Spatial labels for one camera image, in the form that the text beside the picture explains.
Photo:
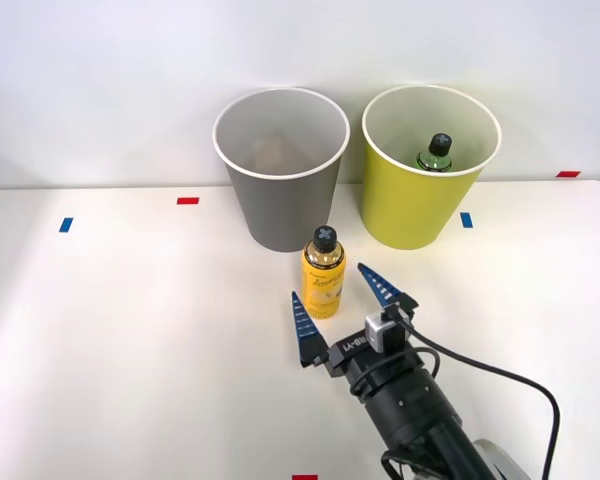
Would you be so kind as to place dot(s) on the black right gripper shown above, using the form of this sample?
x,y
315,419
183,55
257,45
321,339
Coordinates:
x,y
352,357

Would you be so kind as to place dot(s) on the yellow bottle with black cap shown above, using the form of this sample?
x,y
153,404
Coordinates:
x,y
322,285

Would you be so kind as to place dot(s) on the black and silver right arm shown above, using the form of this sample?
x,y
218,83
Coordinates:
x,y
415,405

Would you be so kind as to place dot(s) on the grey plastic waste bin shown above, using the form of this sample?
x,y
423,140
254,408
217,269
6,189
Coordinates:
x,y
285,210

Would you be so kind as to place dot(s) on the yellow-green plastic waste bin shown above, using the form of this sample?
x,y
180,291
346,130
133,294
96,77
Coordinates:
x,y
405,205

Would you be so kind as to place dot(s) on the green bottle with black cap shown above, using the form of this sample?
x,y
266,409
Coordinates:
x,y
434,157

